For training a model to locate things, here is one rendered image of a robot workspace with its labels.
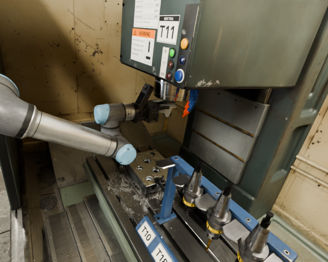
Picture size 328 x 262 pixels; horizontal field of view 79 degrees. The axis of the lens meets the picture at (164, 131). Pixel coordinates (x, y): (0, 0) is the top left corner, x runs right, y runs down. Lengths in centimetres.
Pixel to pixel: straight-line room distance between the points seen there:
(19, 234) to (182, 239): 70
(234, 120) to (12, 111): 103
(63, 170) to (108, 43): 106
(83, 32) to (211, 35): 133
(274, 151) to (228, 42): 72
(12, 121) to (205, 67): 50
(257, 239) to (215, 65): 45
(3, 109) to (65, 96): 125
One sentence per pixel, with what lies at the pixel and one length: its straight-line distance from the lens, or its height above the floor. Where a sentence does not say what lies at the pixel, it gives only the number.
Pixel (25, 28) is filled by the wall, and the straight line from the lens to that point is 172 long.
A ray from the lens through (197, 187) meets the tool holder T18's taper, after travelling 64.
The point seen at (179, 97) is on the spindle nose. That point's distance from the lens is 87.
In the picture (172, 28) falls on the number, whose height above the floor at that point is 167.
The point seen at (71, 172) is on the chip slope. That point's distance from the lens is 164.
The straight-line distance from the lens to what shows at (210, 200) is 66.
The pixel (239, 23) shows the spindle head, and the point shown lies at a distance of 65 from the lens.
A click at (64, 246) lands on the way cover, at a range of 114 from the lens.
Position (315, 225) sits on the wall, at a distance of 166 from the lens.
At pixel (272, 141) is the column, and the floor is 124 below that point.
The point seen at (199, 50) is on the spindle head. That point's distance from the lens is 54.
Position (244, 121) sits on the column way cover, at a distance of 118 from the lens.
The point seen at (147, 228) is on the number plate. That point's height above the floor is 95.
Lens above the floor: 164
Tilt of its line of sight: 24 degrees down
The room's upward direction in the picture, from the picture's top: 9 degrees clockwise
